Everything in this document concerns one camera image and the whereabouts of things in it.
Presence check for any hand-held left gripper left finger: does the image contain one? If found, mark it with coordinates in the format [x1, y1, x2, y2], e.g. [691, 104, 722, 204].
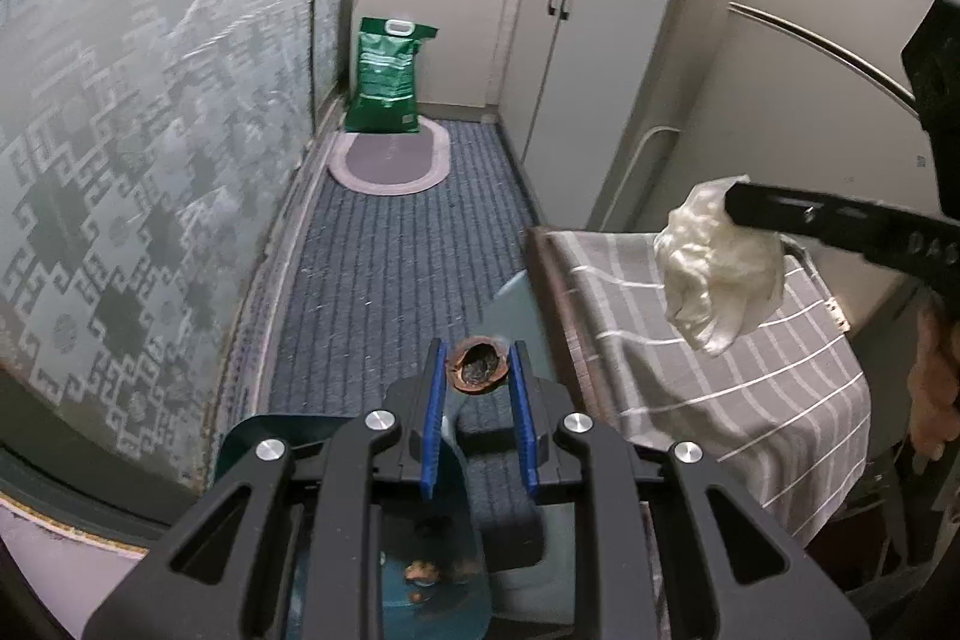
[82, 340, 451, 640]

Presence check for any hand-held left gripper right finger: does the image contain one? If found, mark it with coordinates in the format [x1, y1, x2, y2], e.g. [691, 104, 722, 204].
[510, 341, 875, 640]

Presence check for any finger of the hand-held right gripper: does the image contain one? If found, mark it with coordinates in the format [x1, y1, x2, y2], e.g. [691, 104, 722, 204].
[724, 179, 960, 295]

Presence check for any brown nut shell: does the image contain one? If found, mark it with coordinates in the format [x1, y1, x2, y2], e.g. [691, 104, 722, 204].
[448, 335, 515, 393]

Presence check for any white plastic bag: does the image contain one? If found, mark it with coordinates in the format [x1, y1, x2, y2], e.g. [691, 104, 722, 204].
[652, 173, 783, 356]

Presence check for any teal trash bin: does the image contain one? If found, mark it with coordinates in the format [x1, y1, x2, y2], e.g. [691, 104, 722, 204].
[214, 407, 676, 640]

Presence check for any person's right hand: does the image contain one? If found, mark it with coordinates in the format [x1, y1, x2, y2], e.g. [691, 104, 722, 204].
[906, 299, 960, 462]

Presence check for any table with glass top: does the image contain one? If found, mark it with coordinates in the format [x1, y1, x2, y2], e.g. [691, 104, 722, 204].
[480, 226, 623, 431]

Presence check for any grey refrigerator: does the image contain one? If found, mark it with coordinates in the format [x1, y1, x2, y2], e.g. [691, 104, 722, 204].
[675, 0, 960, 341]

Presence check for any blue striped carpet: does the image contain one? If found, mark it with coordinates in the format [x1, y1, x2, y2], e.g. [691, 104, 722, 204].
[266, 119, 560, 536]

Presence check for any grey checked tablecloth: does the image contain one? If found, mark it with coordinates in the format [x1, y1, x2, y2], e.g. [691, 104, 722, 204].
[536, 226, 875, 547]

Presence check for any oval purple floor mat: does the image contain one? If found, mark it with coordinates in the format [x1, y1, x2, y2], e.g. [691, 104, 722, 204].
[326, 119, 453, 196]

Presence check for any white double door cabinet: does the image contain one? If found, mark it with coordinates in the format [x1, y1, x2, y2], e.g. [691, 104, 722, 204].
[499, 0, 740, 232]

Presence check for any green rice bag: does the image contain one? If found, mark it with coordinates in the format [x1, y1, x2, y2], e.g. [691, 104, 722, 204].
[343, 16, 437, 135]

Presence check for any white single door cabinet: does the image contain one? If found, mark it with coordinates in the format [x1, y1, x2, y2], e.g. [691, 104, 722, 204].
[352, 0, 526, 109]

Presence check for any white cable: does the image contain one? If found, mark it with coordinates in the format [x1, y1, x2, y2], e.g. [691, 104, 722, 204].
[613, 125, 681, 215]

